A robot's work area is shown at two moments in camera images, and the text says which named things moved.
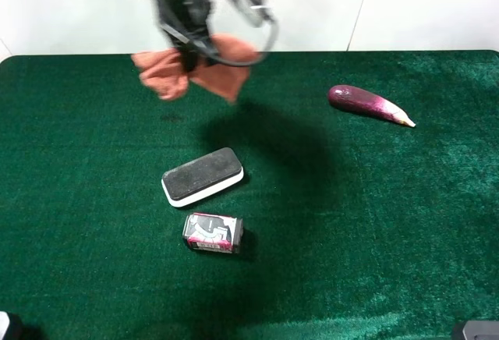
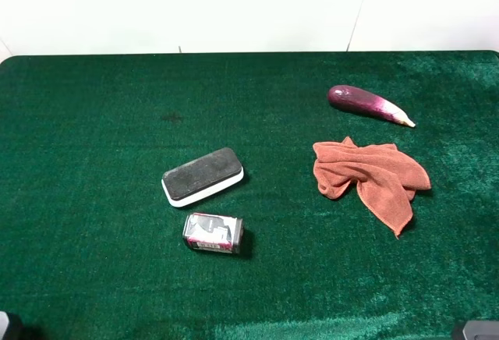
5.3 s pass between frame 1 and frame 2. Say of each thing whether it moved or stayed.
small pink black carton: stayed
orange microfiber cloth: moved
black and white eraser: stayed
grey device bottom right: stayed
